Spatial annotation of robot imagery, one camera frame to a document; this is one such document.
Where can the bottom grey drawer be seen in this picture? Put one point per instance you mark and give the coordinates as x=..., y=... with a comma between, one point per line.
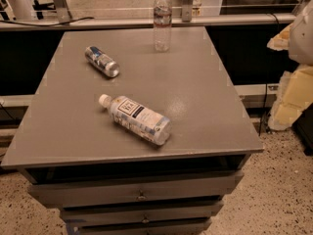
x=164, y=227

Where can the middle grey drawer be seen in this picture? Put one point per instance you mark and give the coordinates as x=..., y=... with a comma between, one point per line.
x=142, y=213

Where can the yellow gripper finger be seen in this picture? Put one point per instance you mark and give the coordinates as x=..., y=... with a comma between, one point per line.
x=294, y=96
x=280, y=41

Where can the white pipe top left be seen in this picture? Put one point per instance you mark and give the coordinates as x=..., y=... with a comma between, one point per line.
x=22, y=9

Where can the blue label plastic bottle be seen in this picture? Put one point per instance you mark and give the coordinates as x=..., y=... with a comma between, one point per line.
x=137, y=118

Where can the top grey drawer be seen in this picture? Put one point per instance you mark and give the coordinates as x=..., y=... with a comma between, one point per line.
x=132, y=190

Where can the grey drawer cabinet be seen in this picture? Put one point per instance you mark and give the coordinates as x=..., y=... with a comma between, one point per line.
x=124, y=140

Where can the grey drawer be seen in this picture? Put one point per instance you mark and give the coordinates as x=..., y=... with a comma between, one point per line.
x=142, y=213
x=164, y=227
x=132, y=190

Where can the clear plastic water bottle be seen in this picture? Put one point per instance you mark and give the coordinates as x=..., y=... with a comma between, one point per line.
x=162, y=25

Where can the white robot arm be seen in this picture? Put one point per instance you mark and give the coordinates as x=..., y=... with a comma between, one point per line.
x=301, y=37

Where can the grey metal rail frame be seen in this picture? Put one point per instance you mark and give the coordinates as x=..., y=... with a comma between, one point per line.
x=62, y=16

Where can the silver blue drink can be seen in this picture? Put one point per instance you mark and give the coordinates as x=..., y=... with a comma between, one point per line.
x=102, y=62

